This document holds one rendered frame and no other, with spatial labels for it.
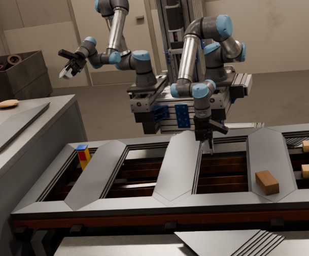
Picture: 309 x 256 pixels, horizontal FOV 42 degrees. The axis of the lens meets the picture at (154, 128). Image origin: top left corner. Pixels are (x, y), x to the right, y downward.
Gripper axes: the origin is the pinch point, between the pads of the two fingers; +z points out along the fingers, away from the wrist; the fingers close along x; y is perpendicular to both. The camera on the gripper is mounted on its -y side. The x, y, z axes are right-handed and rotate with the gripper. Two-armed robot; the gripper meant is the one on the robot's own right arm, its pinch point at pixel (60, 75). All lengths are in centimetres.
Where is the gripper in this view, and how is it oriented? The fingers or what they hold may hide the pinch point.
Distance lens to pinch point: 236.8
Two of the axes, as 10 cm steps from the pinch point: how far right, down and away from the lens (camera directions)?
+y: 6.6, 6.4, 3.9
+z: -3.8, 7.4, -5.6
